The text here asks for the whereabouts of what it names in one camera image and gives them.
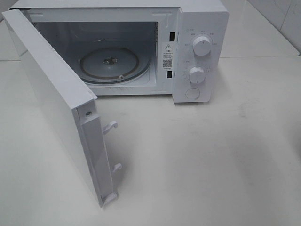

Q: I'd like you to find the round white door button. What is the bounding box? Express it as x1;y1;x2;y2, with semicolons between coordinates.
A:
185;88;200;100

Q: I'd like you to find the white timer knob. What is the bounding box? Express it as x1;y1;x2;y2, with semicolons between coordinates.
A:
188;67;206;84

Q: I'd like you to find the white microwave door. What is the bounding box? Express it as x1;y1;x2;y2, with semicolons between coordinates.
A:
3;9;122;206

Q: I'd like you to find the glass microwave turntable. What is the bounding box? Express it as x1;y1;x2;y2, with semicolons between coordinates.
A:
79;47;151;84

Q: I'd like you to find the white microwave oven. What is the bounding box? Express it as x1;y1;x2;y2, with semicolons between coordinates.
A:
8;0;229;103

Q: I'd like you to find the upper white power knob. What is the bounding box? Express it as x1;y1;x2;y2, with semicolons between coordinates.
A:
192;34;212;57

